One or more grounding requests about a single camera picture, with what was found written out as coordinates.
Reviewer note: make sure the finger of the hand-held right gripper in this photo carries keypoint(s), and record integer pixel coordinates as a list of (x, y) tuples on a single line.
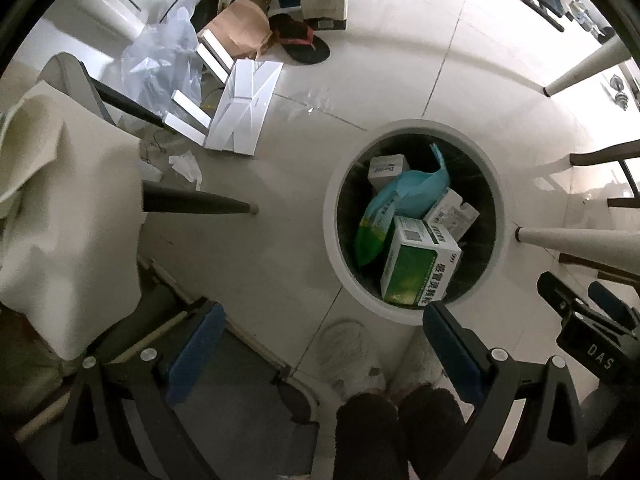
[(560, 292), (610, 302)]

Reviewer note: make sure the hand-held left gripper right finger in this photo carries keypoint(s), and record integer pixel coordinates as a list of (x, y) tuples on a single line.
[(450, 350)]

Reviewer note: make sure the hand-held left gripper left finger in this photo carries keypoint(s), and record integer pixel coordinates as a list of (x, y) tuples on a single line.
[(195, 355)]

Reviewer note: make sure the green white medicine box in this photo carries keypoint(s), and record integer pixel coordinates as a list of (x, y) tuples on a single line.
[(410, 270)]

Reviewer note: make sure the white round trash bin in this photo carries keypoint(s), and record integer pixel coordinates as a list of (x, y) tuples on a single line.
[(507, 200)]

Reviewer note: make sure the white grey medicine box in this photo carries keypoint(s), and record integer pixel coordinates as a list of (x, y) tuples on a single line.
[(450, 215)]

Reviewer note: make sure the green blue rice bag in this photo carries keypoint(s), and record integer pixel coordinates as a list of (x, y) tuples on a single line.
[(395, 200)]

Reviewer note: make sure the white blue medicine box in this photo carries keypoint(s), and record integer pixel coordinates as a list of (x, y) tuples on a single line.
[(387, 170)]

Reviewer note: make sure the white fluffy slipper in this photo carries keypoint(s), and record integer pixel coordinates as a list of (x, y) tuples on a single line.
[(350, 357), (422, 362)]

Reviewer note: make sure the white table leg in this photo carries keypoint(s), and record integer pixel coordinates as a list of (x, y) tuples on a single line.
[(575, 241), (585, 65)]

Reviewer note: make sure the person's right leg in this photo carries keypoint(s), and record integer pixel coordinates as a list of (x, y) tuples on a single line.
[(432, 425)]

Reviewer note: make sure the person's leg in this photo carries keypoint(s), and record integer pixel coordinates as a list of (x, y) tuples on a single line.
[(432, 425), (367, 435)]

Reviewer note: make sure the person's left leg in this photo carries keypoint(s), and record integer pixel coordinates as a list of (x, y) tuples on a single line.
[(367, 435)]

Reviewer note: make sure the dark wooden chair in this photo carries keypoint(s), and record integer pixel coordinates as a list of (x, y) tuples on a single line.
[(605, 152)]

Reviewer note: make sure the dark chair leg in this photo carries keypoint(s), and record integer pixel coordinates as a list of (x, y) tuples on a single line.
[(195, 202)]

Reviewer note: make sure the crumpled white tissue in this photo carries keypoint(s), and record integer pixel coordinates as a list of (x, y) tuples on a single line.
[(186, 166)]

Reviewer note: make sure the large beige cloth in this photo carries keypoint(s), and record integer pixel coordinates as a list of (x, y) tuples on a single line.
[(60, 210)]

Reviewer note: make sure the chrome dumbbell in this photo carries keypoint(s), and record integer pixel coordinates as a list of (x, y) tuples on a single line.
[(621, 92)]

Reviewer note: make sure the white flat box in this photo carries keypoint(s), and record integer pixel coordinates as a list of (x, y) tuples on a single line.
[(245, 105)]

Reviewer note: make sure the clear plastic bag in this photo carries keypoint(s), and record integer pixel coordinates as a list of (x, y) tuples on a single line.
[(160, 60)]

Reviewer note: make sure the narrow white box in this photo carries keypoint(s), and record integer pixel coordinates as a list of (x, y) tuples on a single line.
[(217, 57)]

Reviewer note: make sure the black red slipper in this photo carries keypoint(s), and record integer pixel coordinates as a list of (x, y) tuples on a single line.
[(300, 42)]

